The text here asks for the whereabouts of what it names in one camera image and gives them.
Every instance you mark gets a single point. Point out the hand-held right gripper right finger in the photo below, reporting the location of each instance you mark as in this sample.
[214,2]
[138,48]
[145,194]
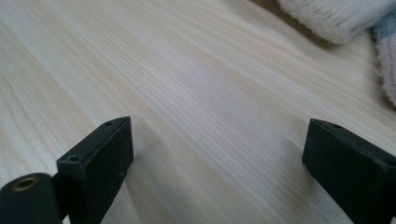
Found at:
[348,174]

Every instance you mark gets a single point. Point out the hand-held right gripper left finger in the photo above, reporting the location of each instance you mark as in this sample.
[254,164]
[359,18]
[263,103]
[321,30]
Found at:
[99,161]

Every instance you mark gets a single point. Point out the white orange plush animal sock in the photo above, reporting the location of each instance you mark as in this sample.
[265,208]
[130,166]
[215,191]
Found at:
[336,18]

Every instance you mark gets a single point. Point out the grey pink fuzzy sock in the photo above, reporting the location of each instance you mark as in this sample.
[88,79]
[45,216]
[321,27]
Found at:
[387,56]

